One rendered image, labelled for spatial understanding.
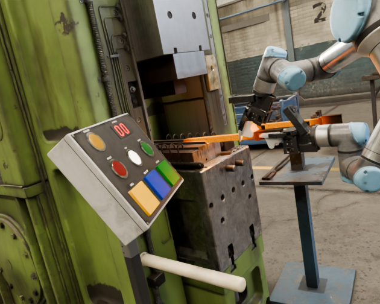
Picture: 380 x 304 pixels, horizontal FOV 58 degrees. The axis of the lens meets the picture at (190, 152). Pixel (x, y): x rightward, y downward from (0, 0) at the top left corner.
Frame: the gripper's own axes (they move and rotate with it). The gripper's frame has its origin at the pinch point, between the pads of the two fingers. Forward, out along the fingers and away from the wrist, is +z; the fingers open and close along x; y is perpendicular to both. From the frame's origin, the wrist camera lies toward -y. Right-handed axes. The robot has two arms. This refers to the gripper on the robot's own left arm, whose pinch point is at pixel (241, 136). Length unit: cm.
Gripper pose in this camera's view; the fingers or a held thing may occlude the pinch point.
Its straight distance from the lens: 136.9
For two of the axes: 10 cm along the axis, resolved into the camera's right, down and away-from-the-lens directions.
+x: 6.0, -2.8, 7.4
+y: 7.7, 4.6, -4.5
